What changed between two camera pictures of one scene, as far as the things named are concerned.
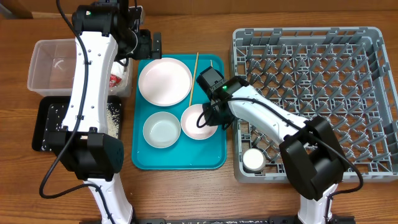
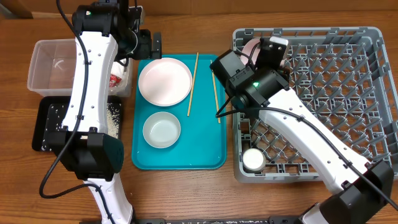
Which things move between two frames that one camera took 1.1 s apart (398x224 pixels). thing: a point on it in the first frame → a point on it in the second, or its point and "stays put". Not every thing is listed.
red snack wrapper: (114, 80) stays put
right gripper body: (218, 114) → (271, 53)
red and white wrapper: (117, 68) stays put
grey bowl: (161, 129) stays put
